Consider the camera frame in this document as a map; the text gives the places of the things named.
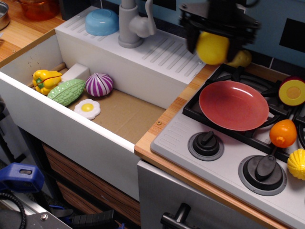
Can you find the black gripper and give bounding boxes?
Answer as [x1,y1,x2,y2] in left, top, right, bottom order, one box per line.
[180,0,260,62]

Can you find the yellow toy lemon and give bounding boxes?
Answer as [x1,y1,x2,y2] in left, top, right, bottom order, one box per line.
[196,32,230,65]

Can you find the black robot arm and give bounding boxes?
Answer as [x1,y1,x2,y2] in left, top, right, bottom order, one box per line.
[179,0,261,60]

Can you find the pink plastic plate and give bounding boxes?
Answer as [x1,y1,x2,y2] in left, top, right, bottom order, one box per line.
[198,81,269,131]

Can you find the yellow toy potato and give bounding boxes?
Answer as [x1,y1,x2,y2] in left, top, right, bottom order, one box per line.
[227,50,252,68]

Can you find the black stove grate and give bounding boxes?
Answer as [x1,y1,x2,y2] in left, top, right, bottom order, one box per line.
[183,64,305,162]

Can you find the grey toy faucet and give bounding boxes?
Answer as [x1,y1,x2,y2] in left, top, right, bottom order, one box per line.
[118,0,157,48]

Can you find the halved toy peach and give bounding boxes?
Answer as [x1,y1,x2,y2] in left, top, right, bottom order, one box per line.
[278,76,305,106]

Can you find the left black stove knob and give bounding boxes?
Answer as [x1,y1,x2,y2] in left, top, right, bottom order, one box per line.
[188,131,224,161]

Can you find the black stove knob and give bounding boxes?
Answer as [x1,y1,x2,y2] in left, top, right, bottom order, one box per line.
[188,131,224,161]
[238,155,287,196]

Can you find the blue plastic bowl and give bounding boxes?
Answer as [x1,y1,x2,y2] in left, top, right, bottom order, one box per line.
[85,9,119,36]

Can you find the orange toy fruit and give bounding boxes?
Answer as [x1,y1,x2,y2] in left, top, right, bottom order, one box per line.
[269,119,297,148]

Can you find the purple white toy onion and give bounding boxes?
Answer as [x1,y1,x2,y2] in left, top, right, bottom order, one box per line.
[85,73,113,97]

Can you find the white foam block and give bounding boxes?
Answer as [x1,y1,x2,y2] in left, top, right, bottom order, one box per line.
[61,63,90,82]

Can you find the grey toy stove top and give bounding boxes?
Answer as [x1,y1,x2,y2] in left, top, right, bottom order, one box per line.
[150,63,305,229]

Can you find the toy fried egg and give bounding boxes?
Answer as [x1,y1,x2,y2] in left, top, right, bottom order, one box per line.
[73,99,101,120]

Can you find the white toy sink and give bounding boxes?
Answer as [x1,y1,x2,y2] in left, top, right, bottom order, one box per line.
[0,7,204,199]

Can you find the right black stove knob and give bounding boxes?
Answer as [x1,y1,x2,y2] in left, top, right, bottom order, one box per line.
[238,155,287,196]

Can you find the yellow toy corn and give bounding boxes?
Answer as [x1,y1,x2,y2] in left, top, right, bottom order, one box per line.
[287,149,305,181]

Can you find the green toy bitter gourd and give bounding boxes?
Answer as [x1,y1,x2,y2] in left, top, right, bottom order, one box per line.
[47,79,85,106]

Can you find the yellow toy bell pepper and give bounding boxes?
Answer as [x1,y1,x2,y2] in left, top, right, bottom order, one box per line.
[32,70,62,95]

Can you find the orange glass container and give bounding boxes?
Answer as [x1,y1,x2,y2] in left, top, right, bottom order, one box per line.
[18,0,60,21]

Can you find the steel pot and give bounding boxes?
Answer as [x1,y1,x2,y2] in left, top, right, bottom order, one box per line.
[0,1,10,30]

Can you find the blue clamp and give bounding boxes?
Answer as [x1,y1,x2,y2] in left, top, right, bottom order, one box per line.
[0,163,45,193]

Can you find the metal oven door handle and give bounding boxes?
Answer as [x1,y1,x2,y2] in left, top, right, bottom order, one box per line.
[160,203,191,229]

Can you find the black clamp handle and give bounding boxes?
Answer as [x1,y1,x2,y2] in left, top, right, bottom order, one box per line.
[70,210,118,229]

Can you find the grey metal bracket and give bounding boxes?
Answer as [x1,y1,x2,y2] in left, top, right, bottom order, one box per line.
[0,193,70,229]

